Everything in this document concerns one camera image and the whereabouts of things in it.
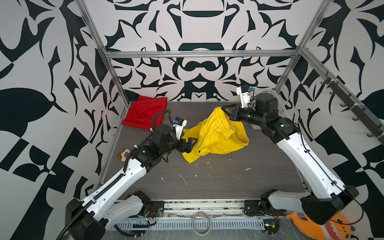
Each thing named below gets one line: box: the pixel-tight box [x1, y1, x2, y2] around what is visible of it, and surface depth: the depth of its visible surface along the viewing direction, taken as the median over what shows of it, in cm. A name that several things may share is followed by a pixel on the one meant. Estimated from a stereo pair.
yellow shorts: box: [182, 106, 249, 164], surface depth 77 cm
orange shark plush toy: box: [286, 212, 353, 240], surface depth 64 cm
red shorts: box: [122, 95, 168, 131], surface depth 117 cm
